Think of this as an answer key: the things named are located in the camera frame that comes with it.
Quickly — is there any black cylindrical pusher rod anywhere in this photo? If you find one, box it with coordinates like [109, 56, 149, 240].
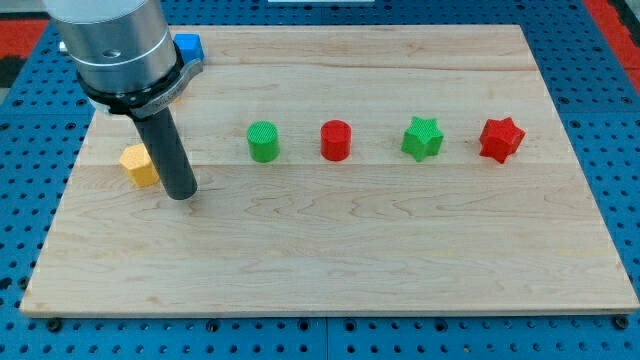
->
[133, 108, 197, 200]

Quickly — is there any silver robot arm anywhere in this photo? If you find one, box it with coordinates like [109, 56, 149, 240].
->
[44, 0, 204, 200]

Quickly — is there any yellow hexagon block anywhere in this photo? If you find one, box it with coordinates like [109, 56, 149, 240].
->
[119, 143, 159, 187]

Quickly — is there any blue block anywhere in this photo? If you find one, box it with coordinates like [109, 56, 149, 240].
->
[174, 33, 205, 63]

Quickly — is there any green cylinder block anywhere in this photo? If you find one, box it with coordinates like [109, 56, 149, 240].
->
[246, 120, 280, 163]

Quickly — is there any red cylinder block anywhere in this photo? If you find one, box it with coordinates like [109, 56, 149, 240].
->
[320, 119, 352, 161]

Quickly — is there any wooden board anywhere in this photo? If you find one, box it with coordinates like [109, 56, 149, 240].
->
[21, 25, 639, 318]

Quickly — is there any green star block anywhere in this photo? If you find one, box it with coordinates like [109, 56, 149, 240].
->
[401, 116, 444, 162]

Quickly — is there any red star block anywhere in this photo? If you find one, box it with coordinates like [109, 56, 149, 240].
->
[479, 117, 526, 164]

